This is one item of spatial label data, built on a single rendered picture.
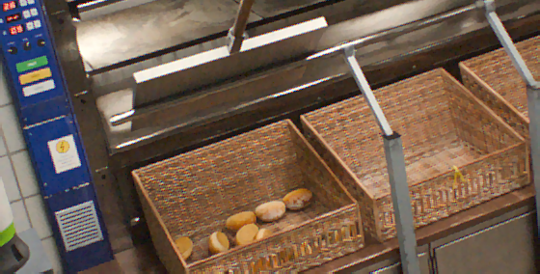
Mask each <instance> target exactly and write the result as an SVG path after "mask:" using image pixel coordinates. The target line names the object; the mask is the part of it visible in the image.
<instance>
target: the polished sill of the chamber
mask: <svg viewBox="0 0 540 274"><path fill-rule="evenodd" d="M379 1H384V0H326V1H320V2H318V3H315V4H312V5H309V6H307V7H302V8H299V9H296V10H293V11H291V12H285V13H282V14H278V15H275V16H269V17H267V18H263V19H262V20H258V21H256V22H250V23H247V25H246V27H245V30H244V35H245V39H244V41H246V40H248V39H251V38H257V37H260V36H262V35H265V34H268V33H271V32H277V31H279V30H282V29H284V28H287V27H293V26H295V25H298V24H301V23H304V22H309V21H312V20H315V19H317V18H319V17H323V16H324V18H325V17H328V16H334V15H336V14H341V13H344V12H350V11H352V10H355V9H357V8H359V7H362V6H368V5H370V4H373V3H375V2H379ZM229 31H230V29H228V30H226V31H223V32H217V33H215V34H212V35H209V36H206V37H204V38H198V39H195V40H192V41H189V42H183V43H180V44H177V45H175V46H171V47H166V48H163V49H160V50H158V51H154V52H152V53H147V54H145V55H142V56H139V57H136V58H130V59H128V60H125V61H122V62H119V63H114V64H112V65H109V66H106V67H103V68H96V69H93V70H90V71H88V72H87V75H88V81H89V84H90V87H91V89H95V88H98V87H101V86H103V85H107V84H109V83H114V82H118V81H120V80H123V79H125V78H130V77H133V76H134V73H138V72H140V71H144V70H146V69H154V68H156V67H160V66H162V65H165V64H168V63H172V62H175V61H178V60H180V59H184V58H189V57H192V56H195V55H198V54H201V53H206V52H208V51H211V50H214V49H216V48H219V47H225V46H226V42H227V36H228V33H229Z"/></svg>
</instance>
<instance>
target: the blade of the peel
mask: <svg viewBox="0 0 540 274"><path fill-rule="evenodd" d="M327 26H328V25H327V24H326V22H325V20H324V16H323V17H319V18H317V19H315V20H312V21H309V22H304V23H301V24H298V25H295V26H293V27H287V28H284V29H282V30H279V31H277V32H271V33H268V34H265V35H262V36H260V37H257V38H251V39H248V40H246V41H243V42H242V47H241V50H240V51H238V52H236V53H230V54H229V53H228V50H227V47H226V46H225V47H219V48H216V49H214V50H211V51H208V52H206V53H201V54H198V55H195V56H192V57H189V58H184V59H180V60H178V61H175V62H172V63H168V64H165V65H162V66H160V67H156V68H149V69H146V70H144V71H140V72H138V73H134V82H133V98H132V109H135V108H139V107H141V106H144V105H146V104H152V103H154V102H156V101H159V100H161V99H164V98H170V97H172V96H176V95H180V94H185V93H187V92H190V91H193V90H196V89H200V88H202V87H205V86H208V85H211V84H216V83H218V82H222V81H224V80H227V79H229V78H234V77H237V76H239V75H242V74H244V73H250V72H253V71H255V70H258V69H265V68H267V67H270V66H273V65H276V64H277V63H282V62H285V61H288V60H291V59H293V58H298V57H301V56H304V55H307V54H309V53H313V52H314V50H315V48H316V47H317V46H318V44H319V41H320V39H321V38H322V36H323V34H324V31H325V29H326V27H327ZM306 68H307V66H304V67H302V68H295V69H293V70H290V71H288V72H285V73H280V74H277V75H274V76H272V77H269V78H264V79H261V80H258V81H257V82H254V83H252V84H247V85H243V86H241V87H238V88H236V89H231V90H227V91H225V92H222V93H220V94H216V95H213V96H208V97H206V98H203V99H198V100H195V101H192V102H190V103H187V104H182V105H180V106H177V107H175V108H172V109H167V110H165V111H161V112H159V113H156V114H151V115H149V116H146V117H143V118H141V119H139V120H134V121H131V128H130V132H132V131H134V130H137V129H142V128H145V127H148V126H150V125H153V124H158V123H163V122H165V121H167V120H172V119H175V118H178V117H180V116H183V115H186V114H191V113H194V112H196V111H199V110H201V109H206V108H209V107H211V106H214V105H216V104H222V103H225V102H227V101H230V100H232V99H238V98H241V97H242V96H246V95H249V94H255V93H257V92H260V91H262V90H265V89H271V88H273V87H276V86H278V85H281V84H286V83H288V82H291V81H293V80H296V79H299V78H302V76H303V74H304V71H305V69H306Z"/></svg>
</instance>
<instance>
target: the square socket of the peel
mask: <svg viewBox="0 0 540 274"><path fill-rule="evenodd" d="M231 30H232V28H231V29H229V33H228V36H227V42H226V47H227V50H228V53H229V54H230V53H236V52H238V51H240V50H241V47H242V42H243V41H244V39H245V35H244V32H243V35H242V37H241V38H235V37H234V36H233V35H232V33H231Z"/></svg>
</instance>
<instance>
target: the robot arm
mask: <svg viewBox="0 0 540 274"><path fill-rule="evenodd" d="M29 259H30V249H29V246H28V244H26V243H24V241H23V240H22V239H21V238H19V235H18V234H17V233H16V231H15V228H14V214H13V212H12V209H11V207H10V204H9V199H8V196H7V193H6V191H5V188H4V182H3V180H2V178H1V176H0V274H14V273H15V272H16V271H18V270H19V269H21V268H22V267H23V266H24V264H26V263H27V261H28V260H29Z"/></svg>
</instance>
